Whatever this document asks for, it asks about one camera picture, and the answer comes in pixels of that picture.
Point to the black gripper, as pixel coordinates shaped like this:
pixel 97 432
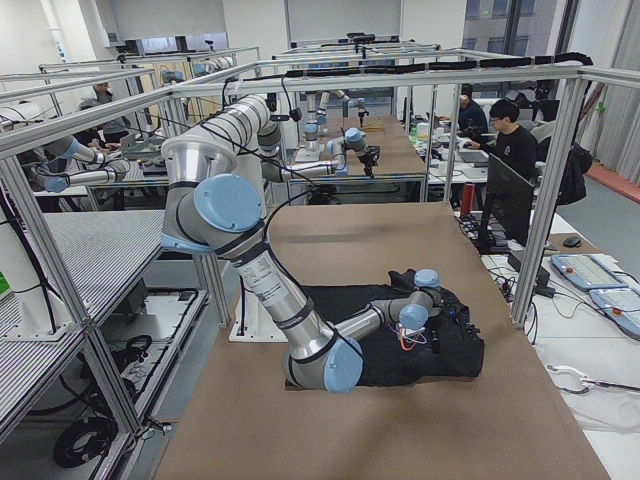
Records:
pixel 361 119
pixel 446 321

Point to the black printed t-shirt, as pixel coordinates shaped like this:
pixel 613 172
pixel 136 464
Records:
pixel 389 360

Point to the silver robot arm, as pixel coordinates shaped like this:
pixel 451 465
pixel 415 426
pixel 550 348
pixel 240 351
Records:
pixel 211 210
pixel 336 164

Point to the red thermos bottle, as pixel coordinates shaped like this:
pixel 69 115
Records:
pixel 467 199

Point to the black computer monitor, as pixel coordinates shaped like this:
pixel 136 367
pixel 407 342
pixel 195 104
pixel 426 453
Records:
pixel 509 198

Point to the black computer mouse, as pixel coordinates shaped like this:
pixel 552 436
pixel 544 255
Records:
pixel 572 242

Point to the teach pendant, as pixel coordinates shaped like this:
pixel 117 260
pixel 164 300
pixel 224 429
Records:
pixel 586 272
pixel 621 305

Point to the man in black sweater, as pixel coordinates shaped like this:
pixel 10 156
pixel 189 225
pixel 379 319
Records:
pixel 514 145

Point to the striped work table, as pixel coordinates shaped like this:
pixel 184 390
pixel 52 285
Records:
pixel 103 254

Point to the aluminium frame cage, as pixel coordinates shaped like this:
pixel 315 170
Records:
pixel 27 256

